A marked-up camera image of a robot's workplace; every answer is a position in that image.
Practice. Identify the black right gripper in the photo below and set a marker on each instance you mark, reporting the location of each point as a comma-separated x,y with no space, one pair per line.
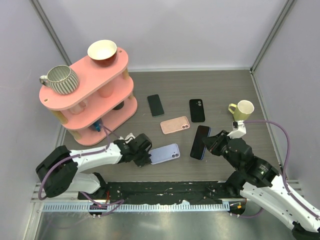
212,143

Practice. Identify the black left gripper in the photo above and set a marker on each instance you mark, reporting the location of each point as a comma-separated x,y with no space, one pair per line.
144,160

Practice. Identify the blue-edged black phone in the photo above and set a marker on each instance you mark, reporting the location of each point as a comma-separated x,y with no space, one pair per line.
198,148

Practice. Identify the lilac phone case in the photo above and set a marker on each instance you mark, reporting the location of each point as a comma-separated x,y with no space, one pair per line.
164,154

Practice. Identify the pink phone case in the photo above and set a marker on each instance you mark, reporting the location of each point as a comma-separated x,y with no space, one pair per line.
174,125

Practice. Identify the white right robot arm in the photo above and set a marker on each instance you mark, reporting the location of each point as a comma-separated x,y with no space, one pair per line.
257,180

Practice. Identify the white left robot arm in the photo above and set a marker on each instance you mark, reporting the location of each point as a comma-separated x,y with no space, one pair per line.
63,170

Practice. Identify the teal-edged black phone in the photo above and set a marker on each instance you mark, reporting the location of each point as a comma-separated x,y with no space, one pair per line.
155,105

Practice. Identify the yellow mug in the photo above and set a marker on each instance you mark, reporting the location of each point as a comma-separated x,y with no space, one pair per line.
242,110

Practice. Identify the blue mug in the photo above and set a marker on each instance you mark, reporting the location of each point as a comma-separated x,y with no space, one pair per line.
97,126

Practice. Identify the dark green cup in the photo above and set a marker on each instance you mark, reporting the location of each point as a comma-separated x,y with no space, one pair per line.
119,106

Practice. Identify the pink three-tier shelf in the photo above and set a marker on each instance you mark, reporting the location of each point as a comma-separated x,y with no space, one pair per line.
92,77

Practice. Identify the pink cup on shelf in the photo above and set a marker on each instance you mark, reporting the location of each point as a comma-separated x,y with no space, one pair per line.
106,91

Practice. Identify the clear glass cup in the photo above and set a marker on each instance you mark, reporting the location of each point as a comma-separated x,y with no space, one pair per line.
79,108

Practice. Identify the grey striped mug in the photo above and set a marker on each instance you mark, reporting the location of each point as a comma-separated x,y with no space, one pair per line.
61,79

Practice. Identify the red bowl white inside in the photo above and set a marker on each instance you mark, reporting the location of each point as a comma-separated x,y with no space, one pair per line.
103,52

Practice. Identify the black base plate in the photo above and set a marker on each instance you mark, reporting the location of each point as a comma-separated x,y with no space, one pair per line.
167,192

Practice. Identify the white slotted cable duct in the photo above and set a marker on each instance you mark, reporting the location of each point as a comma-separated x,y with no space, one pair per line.
183,207

